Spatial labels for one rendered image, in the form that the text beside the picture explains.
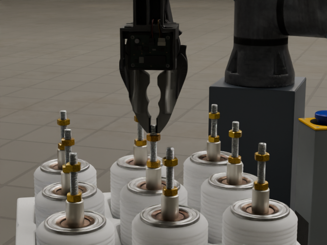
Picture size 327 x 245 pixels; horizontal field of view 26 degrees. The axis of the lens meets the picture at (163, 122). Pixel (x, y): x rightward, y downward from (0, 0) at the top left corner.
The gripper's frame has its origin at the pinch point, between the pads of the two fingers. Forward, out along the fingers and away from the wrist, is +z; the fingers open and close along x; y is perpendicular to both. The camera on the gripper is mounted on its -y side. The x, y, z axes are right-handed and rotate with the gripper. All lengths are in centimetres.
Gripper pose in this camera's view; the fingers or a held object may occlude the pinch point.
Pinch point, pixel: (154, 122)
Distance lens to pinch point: 98.5
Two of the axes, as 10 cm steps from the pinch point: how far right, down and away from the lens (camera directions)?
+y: -0.9, 2.3, -9.7
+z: 0.0, 9.7, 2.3
